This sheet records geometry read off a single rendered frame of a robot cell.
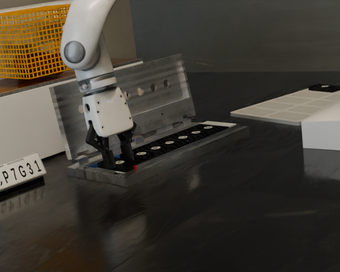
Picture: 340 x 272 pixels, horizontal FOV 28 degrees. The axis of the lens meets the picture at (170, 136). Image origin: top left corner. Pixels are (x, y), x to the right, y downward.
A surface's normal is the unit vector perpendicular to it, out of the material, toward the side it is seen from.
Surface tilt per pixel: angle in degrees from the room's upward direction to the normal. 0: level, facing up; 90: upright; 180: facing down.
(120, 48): 90
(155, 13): 90
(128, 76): 81
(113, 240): 0
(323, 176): 0
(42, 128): 90
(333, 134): 90
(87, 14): 64
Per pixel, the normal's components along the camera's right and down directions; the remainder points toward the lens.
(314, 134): -0.57, 0.26
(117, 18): 0.81, 0.05
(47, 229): -0.11, -0.96
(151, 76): 0.69, -0.07
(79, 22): -0.15, -0.04
